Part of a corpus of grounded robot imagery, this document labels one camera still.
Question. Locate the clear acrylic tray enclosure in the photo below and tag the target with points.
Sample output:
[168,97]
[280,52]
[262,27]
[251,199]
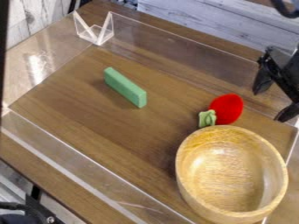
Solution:
[96,152]

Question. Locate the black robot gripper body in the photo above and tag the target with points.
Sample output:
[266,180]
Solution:
[282,62]

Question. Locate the black clamp under table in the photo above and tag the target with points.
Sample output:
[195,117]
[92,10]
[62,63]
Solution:
[41,213]

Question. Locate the green rectangular block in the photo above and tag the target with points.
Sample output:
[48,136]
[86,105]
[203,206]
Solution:
[126,87]

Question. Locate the red plush tomato toy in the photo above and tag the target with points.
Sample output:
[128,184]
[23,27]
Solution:
[224,111]

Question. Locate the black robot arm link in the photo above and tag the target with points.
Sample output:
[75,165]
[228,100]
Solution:
[4,9]

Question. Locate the wooden bowl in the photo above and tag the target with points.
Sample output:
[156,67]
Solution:
[231,175]

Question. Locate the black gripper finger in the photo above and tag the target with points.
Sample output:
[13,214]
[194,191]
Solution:
[288,113]
[263,80]

